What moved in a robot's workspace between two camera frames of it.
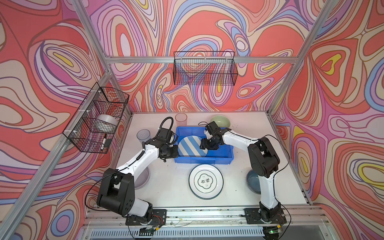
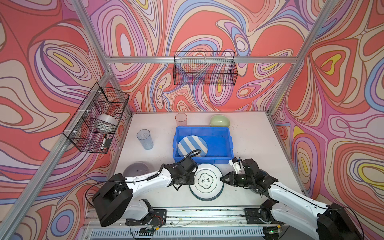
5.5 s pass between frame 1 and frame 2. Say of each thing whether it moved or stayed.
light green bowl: stayed
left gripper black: moved
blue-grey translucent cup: stayed
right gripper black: moved
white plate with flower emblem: stayed
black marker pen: stayed
